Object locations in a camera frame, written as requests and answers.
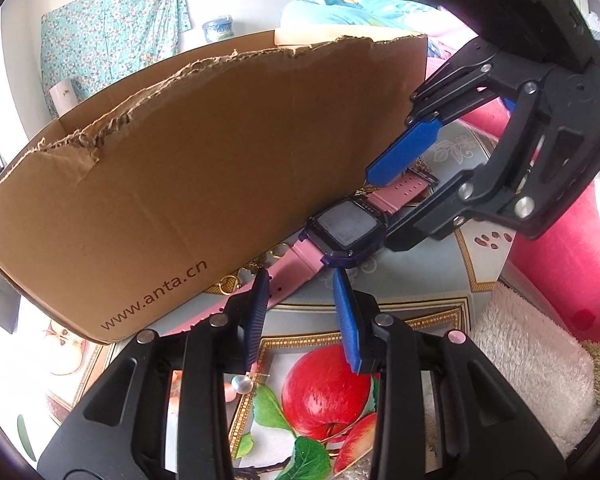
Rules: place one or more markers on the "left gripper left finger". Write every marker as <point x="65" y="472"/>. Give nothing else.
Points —
<point x="158" y="410"/>

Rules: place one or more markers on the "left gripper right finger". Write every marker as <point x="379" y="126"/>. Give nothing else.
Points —
<point x="444" y="410"/>

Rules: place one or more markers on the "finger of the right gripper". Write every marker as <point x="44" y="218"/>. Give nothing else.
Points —
<point x="416" y="139"/>

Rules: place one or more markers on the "pink digital watch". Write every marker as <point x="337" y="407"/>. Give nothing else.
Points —
<point x="341" y="236"/>

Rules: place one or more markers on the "gold ring earrings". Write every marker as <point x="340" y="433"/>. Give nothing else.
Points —
<point x="236" y="279"/>

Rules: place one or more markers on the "white fluffy towel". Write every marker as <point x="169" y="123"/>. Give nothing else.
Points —
<point x="547" y="367"/>

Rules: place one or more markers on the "fruit pattern tablecloth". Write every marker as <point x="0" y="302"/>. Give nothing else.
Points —
<point x="300" y="393"/>

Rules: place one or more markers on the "blue cartoon quilt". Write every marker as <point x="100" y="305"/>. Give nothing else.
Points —
<point x="446" y="33"/>

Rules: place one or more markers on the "brown cardboard box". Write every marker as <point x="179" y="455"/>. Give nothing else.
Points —
<point x="153" y="189"/>

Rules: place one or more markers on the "blue water jug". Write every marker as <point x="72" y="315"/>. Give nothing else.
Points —
<point x="218" y="29"/>

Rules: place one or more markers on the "pink rolled mat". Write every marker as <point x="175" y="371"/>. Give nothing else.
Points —
<point x="63" y="96"/>

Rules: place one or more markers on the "floral teal wall cloth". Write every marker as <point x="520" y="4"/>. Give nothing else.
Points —
<point x="95" y="43"/>

